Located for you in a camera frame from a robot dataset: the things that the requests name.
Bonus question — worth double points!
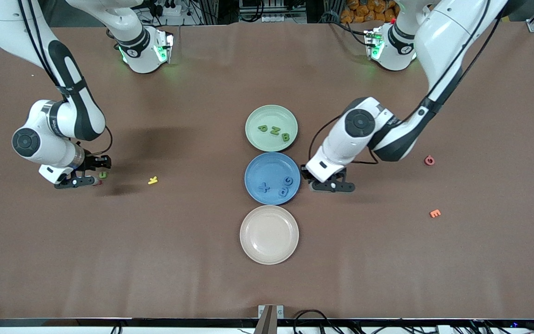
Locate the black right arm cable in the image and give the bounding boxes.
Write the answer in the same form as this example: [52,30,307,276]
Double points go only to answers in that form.
[17,0,113,156]

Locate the grey metal bracket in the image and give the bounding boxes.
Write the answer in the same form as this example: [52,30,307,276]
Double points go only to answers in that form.
[258,304,285,319]

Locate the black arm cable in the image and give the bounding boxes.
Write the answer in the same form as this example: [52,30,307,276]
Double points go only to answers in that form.
[17,0,113,156]
[308,116,379,165]

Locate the white power strip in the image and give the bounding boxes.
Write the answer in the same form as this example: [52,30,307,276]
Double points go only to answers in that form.
[149,0,182,17]

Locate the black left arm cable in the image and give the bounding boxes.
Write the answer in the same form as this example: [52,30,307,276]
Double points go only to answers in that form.
[308,116,379,165]

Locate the orange snack bags pile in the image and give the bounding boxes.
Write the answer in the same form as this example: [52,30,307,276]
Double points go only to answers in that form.
[340,0,398,24]

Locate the green round plate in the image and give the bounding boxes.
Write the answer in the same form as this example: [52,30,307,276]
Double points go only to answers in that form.
[245,105,299,153]

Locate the beige round plate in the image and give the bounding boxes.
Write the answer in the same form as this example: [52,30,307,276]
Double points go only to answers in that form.
[239,205,300,265]

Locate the blue round plate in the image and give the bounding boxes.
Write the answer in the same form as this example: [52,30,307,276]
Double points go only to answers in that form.
[244,152,301,206]

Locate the black looped floor cable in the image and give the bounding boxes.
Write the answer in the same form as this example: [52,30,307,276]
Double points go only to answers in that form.
[293,310,342,334]

